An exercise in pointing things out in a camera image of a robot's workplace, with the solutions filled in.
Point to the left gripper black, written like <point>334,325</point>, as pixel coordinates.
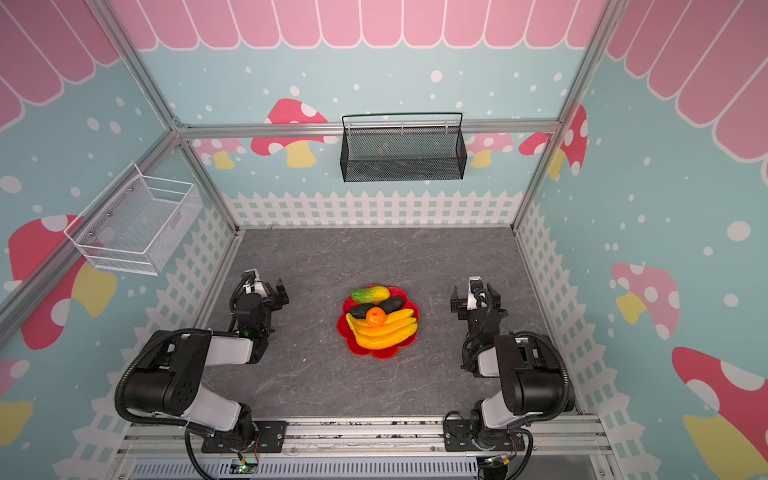
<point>277,303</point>

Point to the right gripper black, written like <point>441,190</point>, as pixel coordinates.
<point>477,309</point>

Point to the yellow fake banana bunch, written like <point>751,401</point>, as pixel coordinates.
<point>396,328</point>

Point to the dark fake avocado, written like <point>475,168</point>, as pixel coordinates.
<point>360,311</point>
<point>392,304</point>

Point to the green yellow fake mango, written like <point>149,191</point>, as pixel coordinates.
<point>370,295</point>

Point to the small orange fake tangerine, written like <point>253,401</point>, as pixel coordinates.
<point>375,317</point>

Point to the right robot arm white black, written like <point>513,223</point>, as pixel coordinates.
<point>535,385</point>

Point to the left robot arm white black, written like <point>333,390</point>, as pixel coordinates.
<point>163,384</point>

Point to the circuit board right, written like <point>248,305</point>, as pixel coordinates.
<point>497,461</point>

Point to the green circuit board left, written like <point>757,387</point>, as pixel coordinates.
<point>244,467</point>

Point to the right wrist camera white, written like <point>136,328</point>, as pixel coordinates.
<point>476,293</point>

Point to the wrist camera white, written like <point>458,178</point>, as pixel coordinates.
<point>476,293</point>
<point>252,283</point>

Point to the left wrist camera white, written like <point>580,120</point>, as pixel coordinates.
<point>252,283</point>

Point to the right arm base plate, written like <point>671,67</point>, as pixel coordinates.
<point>461,435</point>

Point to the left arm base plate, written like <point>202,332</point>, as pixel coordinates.
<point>254,437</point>

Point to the aluminium front rail frame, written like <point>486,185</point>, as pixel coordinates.
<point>570,447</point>

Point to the white wire wall basket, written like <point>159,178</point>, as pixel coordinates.
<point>136,226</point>

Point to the black mesh wall basket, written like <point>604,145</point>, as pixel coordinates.
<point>415,146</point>

